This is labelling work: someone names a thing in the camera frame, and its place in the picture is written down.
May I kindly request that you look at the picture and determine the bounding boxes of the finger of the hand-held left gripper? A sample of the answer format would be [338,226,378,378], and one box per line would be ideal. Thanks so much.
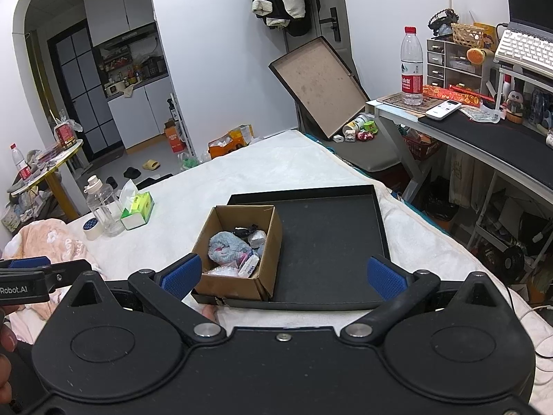
[0,256,92,291]

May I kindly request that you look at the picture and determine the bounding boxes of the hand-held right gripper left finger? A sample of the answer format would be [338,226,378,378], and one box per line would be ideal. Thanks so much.
[64,253,227,347]

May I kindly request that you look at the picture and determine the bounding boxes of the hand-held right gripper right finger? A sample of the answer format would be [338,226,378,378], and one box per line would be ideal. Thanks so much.
[341,255,513,347]

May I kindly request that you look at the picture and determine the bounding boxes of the clear plastic bag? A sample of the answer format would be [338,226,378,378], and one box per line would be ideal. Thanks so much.
[203,261,243,276]

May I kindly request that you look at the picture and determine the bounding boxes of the grey plush toy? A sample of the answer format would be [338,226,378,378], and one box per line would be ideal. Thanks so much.
[208,231,252,264]

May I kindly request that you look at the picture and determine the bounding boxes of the black tray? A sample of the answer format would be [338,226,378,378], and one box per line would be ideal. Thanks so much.
[191,184,394,312]

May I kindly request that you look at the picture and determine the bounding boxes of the white packet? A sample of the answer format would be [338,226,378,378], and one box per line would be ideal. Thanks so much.
[237,253,261,278]

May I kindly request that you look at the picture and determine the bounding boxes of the person's left hand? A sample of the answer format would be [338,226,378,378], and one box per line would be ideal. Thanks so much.
[0,323,18,398]

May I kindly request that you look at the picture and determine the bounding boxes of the pink fleece blanket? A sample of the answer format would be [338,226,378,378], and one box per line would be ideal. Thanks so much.
[0,218,109,344]

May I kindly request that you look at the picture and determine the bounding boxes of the clear plastic bottle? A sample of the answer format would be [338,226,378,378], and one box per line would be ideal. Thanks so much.
[84,175,124,238]

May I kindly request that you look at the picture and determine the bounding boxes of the green tissue box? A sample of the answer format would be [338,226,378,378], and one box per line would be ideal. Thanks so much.
[119,179,155,231]

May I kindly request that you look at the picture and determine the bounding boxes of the round yellow leg table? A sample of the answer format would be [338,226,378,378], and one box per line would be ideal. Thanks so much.
[6,138,85,221]

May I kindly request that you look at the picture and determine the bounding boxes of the small red label bottle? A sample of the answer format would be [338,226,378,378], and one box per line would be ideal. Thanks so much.
[11,144,33,184]

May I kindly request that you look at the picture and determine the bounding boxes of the black fan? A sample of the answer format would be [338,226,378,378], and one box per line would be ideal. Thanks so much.
[497,244,525,275]

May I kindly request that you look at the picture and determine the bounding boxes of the red basket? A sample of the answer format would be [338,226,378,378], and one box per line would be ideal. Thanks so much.
[402,134,441,160]

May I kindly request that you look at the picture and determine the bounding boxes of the orange cardboard box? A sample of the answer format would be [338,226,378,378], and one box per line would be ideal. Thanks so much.
[163,119,184,153]

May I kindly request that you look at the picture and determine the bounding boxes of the orange paper bag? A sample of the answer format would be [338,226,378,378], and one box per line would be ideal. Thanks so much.
[208,124,255,160]

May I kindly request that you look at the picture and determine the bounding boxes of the white desk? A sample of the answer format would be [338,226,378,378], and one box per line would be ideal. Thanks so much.
[366,91,553,251]

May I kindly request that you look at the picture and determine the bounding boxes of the white narrow shelf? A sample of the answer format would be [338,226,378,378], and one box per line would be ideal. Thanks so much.
[168,93,195,160]

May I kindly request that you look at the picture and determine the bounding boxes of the white jar green label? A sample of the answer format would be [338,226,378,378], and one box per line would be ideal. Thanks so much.
[343,113,374,137]

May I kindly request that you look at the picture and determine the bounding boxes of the white floor cabinet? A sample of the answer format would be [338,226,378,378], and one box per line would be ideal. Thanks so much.
[107,79,178,150]

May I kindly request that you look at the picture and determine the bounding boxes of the black framed glass door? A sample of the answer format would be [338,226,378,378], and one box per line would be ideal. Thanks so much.
[47,21,124,160]

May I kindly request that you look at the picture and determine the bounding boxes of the white remote control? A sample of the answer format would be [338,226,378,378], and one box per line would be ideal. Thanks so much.
[425,99,462,121]

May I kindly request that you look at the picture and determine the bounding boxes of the black desk mat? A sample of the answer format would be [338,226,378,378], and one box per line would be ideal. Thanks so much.
[425,106,553,167]

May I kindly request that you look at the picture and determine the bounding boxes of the red paper packets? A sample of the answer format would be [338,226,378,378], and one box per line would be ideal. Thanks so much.
[422,84,495,107]

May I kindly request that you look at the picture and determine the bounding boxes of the red label water bottle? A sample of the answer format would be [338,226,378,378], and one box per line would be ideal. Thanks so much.
[400,26,425,105]

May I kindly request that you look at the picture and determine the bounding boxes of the panda figure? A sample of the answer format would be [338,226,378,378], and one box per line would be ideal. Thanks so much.
[505,91,525,124]

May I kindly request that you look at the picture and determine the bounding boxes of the grey drawer organizer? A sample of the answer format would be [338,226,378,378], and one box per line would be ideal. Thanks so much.
[426,37,497,89]

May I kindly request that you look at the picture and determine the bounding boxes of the wicker basket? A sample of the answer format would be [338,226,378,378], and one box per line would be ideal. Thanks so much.
[450,22,485,48]

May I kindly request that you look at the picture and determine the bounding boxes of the white keyboard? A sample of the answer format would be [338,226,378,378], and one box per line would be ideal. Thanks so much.
[493,28,553,79]

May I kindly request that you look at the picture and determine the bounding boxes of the white cable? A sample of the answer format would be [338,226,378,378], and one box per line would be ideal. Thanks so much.
[507,285,553,372]

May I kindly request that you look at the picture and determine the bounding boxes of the brown board black frame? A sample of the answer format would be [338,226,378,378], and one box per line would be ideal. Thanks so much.
[268,36,371,141]

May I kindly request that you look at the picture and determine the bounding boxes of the black door handle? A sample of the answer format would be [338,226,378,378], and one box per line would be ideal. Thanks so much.
[317,7,342,43]

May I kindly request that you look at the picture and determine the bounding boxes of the white wall cabinet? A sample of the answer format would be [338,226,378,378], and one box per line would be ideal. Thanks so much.
[83,0,156,46]

